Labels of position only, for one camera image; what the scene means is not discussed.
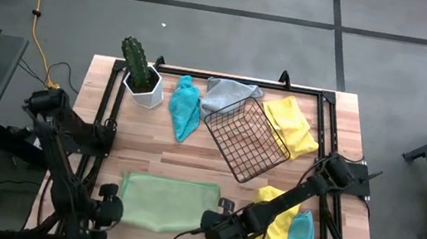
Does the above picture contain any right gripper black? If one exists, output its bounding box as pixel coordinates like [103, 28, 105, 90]
[207, 197, 247, 239]

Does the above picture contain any green microfiber towel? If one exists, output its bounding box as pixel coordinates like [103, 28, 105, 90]
[114, 168, 224, 239]

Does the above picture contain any black wire basket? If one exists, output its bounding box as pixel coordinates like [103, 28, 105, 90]
[196, 90, 298, 190]

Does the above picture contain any grey microfiber towel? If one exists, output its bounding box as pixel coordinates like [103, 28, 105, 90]
[197, 75, 266, 129]

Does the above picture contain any white faceted plant pot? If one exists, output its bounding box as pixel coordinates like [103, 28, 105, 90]
[119, 61, 169, 111]

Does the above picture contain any green cactus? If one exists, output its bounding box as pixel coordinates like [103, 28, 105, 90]
[114, 35, 159, 90]

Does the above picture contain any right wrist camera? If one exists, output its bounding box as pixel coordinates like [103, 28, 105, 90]
[198, 208, 226, 239]

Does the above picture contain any black aluminium table frame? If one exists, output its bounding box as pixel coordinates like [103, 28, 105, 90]
[23, 37, 402, 239]

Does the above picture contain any yellow cable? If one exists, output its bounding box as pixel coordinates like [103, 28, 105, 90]
[0, 0, 71, 91]

